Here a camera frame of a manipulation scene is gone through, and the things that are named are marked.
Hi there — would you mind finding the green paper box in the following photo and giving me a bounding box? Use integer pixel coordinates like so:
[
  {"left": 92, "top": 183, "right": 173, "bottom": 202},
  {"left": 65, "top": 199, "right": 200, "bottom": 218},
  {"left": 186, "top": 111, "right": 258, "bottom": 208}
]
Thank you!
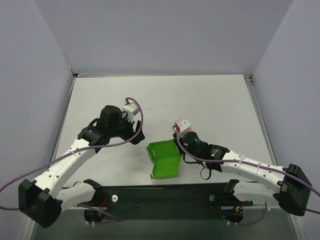
[{"left": 146, "top": 139, "right": 181, "bottom": 180}]

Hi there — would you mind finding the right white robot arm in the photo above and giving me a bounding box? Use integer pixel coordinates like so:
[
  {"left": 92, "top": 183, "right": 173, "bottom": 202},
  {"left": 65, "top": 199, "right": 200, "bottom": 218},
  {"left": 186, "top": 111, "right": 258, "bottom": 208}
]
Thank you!
[{"left": 174, "top": 131, "right": 313, "bottom": 217}]

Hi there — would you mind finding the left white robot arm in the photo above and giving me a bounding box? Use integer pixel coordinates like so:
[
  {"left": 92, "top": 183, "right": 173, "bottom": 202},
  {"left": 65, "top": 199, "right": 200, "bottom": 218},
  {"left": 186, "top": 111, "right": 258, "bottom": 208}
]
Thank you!
[{"left": 18, "top": 101, "right": 145, "bottom": 228}]

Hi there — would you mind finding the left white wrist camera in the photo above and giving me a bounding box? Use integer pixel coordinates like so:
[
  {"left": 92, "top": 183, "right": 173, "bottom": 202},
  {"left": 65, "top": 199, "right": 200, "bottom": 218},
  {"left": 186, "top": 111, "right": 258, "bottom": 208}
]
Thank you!
[{"left": 121, "top": 99, "right": 140, "bottom": 123}]

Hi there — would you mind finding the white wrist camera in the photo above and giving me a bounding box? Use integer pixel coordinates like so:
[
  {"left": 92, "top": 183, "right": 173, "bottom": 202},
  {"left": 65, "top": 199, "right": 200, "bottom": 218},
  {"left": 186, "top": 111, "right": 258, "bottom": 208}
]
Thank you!
[
  {"left": 121, "top": 99, "right": 140, "bottom": 123},
  {"left": 172, "top": 117, "right": 192, "bottom": 136}
]

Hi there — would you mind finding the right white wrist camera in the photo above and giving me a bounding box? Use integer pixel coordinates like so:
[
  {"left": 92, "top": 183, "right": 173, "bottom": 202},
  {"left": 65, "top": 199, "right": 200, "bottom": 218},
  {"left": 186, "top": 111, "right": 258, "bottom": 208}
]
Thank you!
[{"left": 172, "top": 117, "right": 192, "bottom": 136}]

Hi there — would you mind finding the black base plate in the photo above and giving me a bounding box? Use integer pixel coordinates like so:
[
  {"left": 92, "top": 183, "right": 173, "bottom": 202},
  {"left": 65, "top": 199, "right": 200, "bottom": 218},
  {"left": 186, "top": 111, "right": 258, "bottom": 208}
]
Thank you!
[{"left": 86, "top": 180, "right": 253, "bottom": 221}]

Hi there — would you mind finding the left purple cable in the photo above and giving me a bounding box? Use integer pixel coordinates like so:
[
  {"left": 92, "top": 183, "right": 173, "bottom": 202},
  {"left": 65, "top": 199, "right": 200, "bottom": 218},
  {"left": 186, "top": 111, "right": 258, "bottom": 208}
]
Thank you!
[{"left": 0, "top": 96, "right": 144, "bottom": 211}]

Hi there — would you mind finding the purple cable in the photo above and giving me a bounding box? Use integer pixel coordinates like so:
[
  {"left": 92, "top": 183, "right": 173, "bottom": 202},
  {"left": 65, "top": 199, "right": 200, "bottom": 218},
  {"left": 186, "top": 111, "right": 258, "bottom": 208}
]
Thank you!
[
  {"left": 174, "top": 132, "right": 320, "bottom": 215},
  {"left": 0, "top": 96, "right": 144, "bottom": 211}
]

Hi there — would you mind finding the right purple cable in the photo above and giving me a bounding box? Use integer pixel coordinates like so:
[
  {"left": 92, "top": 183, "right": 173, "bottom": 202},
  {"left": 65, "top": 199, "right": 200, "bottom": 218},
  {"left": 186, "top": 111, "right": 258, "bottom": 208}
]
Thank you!
[{"left": 174, "top": 132, "right": 320, "bottom": 215}]

